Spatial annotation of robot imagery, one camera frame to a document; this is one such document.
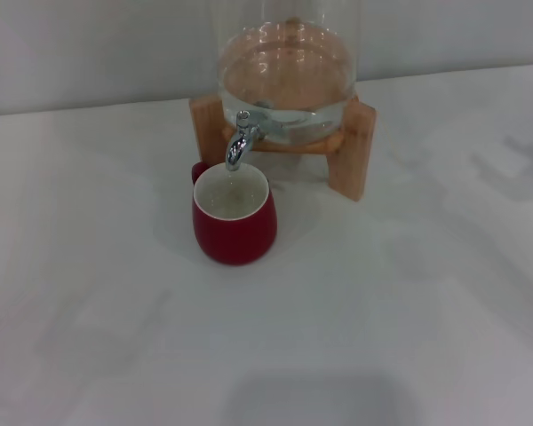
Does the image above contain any red ceramic cup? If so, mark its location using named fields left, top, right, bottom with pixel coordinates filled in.
left=190, top=162, right=279, bottom=266

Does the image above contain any chrome faucet tap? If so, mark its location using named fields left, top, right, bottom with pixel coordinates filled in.
left=225, top=109, right=288, bottom=172

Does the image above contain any wooden dispenser stand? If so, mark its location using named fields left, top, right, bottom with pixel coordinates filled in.
left=188, top=91, right=378, bottom=203

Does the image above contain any glass water dispenser jar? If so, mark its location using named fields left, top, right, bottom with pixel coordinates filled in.
left=215, top=0, right=361, bottom=146

